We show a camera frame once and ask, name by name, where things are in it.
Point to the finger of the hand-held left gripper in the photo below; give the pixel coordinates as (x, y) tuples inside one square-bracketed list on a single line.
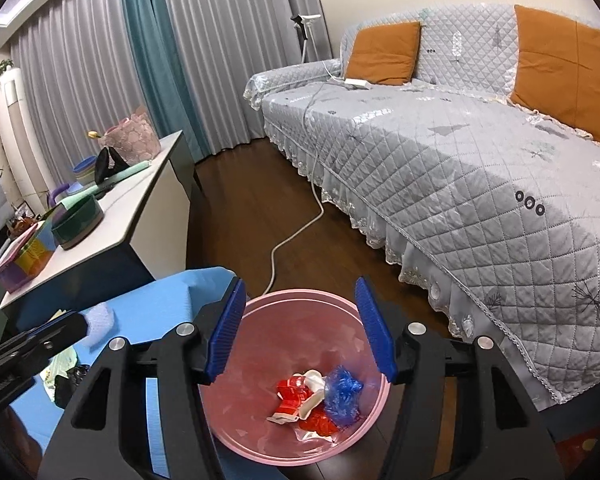
[(55, 337)]

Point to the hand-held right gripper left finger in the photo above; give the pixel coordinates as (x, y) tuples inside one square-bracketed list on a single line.
[(225, 335)]

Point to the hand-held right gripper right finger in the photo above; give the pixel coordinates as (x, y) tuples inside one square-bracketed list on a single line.
[(377, 332)]

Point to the green plastic blister package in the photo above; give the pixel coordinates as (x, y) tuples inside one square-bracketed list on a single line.
[(62, 362)]

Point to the white foam fruit net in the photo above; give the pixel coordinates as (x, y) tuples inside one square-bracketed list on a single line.
[(100, 322)]

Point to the pink plastic bin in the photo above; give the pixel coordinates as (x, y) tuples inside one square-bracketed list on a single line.
[(290, 340)]

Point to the blue plastic bag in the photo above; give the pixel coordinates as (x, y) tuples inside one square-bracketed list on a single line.
[(342, 395)]

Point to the red snack packet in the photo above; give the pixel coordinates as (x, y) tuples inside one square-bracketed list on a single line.
[(290, 392)]

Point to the red plastic bag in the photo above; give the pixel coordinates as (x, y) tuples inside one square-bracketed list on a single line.
[(322, 422)]

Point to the colourful tin box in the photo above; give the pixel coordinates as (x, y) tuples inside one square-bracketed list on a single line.
[(30, 260)]

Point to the blue patterned tablecloth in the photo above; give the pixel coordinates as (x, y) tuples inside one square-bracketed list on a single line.
[(145, 305)]

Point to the brown teapot ornament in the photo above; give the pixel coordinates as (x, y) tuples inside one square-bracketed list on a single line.
[(22, 225)]

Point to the dark green round container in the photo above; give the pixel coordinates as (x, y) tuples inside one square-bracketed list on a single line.
[(77, 220)]

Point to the purple plastic object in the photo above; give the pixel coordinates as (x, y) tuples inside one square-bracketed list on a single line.
[(57, 192)]

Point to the white top coffee table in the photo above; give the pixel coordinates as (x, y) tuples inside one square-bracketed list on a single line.
[(125, 210)]

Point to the stack of colourful bowls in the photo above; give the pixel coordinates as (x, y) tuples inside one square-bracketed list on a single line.
[(85, 170)]

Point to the grey quilted sofa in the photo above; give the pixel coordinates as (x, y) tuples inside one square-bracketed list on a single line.
[(430, 160)]

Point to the mint green mat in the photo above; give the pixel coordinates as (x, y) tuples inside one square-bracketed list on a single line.
[(130, 170)]

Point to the yellow flower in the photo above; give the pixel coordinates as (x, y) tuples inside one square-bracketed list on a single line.
[(94, 135)]

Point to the pink woven basket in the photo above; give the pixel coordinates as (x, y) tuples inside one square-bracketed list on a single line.
[(132, 140)]

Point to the white standing air conditioner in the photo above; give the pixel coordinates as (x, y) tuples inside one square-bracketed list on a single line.
[(20, 125)]

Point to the red patterned item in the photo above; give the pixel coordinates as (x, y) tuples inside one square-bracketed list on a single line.
[(580, 452)]

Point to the white power strip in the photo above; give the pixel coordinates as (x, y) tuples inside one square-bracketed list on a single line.
[(357, 82)]

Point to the small green plant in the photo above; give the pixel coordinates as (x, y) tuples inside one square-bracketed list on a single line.
[(4, 66)]

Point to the grey curtain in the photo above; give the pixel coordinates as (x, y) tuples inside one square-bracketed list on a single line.
[(80, 60), (230, 35)]

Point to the orange cushion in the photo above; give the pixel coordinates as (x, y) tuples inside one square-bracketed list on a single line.
[(565, 70), (382, 52)]

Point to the teal curtain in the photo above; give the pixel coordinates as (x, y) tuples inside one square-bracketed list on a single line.
[(152, 35)]

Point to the white floor stand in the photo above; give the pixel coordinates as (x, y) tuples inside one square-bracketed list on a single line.
[(310, 17)]

